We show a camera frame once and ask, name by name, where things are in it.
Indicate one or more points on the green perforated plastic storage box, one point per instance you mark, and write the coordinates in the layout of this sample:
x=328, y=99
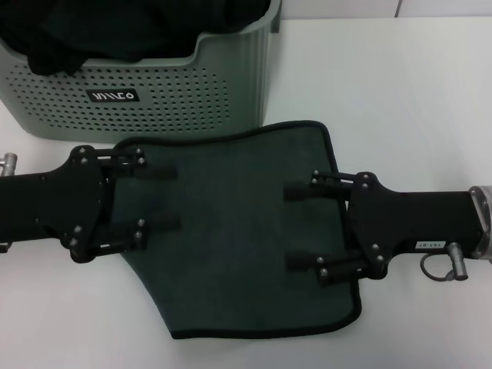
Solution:
x=200, y=100

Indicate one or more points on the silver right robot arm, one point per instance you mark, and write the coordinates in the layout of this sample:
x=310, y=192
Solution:
x=482, y=223

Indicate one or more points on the black cloth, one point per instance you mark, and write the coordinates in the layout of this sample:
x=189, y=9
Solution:
x=115, y=27

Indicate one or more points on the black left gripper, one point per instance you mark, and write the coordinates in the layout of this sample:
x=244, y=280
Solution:
x=50, y=203

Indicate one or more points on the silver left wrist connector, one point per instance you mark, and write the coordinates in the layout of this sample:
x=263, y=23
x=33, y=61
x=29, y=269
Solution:
x=9, y=163

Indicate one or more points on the green towel with black trim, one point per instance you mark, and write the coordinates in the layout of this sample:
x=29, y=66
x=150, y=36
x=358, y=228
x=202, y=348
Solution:
x=230, y=230

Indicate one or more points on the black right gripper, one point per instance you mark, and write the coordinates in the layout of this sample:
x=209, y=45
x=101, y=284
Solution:
x=415, y=219

